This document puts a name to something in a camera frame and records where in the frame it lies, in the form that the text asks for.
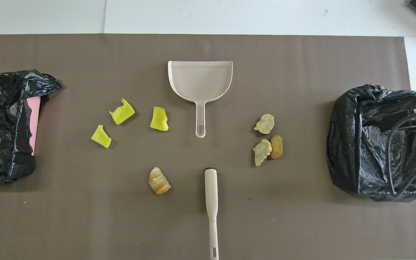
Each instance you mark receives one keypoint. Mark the brown nugget toy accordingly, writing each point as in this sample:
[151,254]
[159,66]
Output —
[276,146]

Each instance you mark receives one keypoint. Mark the pale green dumpling toy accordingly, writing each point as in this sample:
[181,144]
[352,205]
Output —
[264,124]
[261,151]

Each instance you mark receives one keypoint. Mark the beige hand brush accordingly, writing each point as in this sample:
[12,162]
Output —
[211,187]

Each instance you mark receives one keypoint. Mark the beige plastic dustpan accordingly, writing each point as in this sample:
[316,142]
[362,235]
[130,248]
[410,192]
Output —
[200,79]

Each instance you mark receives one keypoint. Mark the striped croissant toy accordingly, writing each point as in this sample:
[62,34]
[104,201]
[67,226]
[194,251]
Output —
[159,180]

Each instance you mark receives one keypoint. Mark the notched yellow sponge piece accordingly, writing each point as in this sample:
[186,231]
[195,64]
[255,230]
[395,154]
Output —
[122,112]

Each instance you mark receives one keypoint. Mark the black bag lined bin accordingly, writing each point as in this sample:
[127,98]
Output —
[356,155]

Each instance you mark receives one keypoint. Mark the brown table mat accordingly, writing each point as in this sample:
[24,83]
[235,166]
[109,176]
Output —
[302,72]

